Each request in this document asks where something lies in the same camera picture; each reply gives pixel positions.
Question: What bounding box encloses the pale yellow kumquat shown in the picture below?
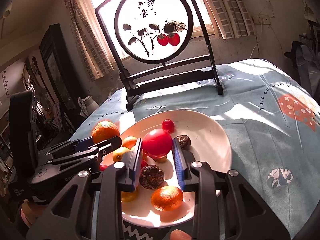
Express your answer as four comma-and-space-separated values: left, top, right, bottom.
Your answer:
112, 147, 130, 163

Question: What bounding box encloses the white oval plate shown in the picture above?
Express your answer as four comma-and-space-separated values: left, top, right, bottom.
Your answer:
119, 109, 232, 228

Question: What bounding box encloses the white ceramic jug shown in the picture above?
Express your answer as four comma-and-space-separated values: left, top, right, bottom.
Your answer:
78, 96, 99, 118

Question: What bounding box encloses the person's left hand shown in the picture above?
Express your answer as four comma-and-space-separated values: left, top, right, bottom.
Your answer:
20, 200, 47, 228

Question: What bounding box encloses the large orange mandarin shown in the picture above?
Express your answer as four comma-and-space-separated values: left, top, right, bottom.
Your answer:
151, 186, 184, 211

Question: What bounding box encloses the yellow lemon fruit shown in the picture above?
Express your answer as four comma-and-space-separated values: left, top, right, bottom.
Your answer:
121, 188, 139, 203

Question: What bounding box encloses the small red cherry tomato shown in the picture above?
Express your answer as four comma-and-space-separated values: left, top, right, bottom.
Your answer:
162, 119, 175, 133

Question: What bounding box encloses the large red plum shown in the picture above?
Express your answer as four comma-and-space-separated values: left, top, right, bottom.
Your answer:
140, 159, 148, 170

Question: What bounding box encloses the small orange mandarin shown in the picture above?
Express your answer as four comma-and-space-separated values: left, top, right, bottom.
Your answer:
122, 136, 137, 150

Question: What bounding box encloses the round painted screen on stand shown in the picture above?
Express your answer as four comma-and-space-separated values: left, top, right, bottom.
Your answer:
95, 0, 223, 111

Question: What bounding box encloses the dark wrinkled passion fruit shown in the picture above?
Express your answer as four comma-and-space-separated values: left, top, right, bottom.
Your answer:
139, 165, 164, 190

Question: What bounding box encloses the light blue patterned tablecloth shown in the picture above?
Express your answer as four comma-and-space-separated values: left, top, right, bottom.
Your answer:
72, 59, 319, 239

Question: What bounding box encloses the person's right hand fingertip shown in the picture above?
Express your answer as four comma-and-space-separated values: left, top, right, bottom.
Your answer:
169, 229, 192, 240

